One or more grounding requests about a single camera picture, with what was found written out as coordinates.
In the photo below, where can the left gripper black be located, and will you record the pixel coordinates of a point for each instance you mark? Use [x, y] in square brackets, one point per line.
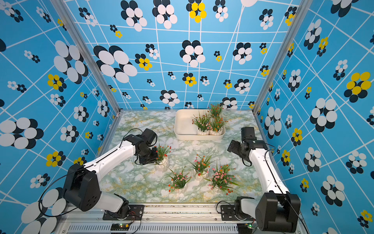
[147, 161]

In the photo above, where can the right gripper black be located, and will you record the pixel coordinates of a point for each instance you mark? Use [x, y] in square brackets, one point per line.
[234, 149]

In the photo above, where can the red potted gypsophila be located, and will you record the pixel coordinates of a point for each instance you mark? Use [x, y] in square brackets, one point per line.
[203, 124]
[215, 110]
[162, 157]

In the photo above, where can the orange potted gypsophila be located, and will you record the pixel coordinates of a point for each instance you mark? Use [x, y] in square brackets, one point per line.
[217, 125]

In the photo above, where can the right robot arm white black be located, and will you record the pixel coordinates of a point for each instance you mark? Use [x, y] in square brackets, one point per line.
[278, 210]

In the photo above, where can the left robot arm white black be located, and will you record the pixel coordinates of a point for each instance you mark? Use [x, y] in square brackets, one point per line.
[81, 187]

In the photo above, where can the pink potted gypsophila large right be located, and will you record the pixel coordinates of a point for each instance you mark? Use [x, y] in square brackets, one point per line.
[222, 179]

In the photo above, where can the pink potted gypsophila front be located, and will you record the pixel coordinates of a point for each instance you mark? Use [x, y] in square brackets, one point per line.
[179, 179]

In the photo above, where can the pink potted gypsophila middle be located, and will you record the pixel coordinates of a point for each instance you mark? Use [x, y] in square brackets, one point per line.
[201, 166]

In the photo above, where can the white plastic storage box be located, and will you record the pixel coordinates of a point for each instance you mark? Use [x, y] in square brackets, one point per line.
[184, 129]

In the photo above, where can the left controller board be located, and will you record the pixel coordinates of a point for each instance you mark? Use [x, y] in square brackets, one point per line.
[120, 228]

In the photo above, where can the controller board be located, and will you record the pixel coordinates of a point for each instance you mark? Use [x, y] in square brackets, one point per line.
[120, 228]
[244, 228]

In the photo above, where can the right controller board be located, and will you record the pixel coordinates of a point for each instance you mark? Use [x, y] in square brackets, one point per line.
[244, 228]

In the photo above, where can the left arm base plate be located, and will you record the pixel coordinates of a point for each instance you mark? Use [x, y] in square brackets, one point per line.
[133, 212]

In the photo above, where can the aluminium front rail frame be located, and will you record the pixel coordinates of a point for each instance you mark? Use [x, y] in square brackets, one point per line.
[166, 218]

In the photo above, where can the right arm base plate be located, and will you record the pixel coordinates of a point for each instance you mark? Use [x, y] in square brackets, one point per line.
[228, 214]

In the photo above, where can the right aluminium corner post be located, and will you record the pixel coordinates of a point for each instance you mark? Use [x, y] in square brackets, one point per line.
[289, 37]

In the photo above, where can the aluminium corner post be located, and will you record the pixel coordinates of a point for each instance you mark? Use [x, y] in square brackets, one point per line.
[76, 35]
[289, 37]

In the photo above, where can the left aluminium corner post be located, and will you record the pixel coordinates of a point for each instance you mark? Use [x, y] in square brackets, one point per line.
[76, 35]

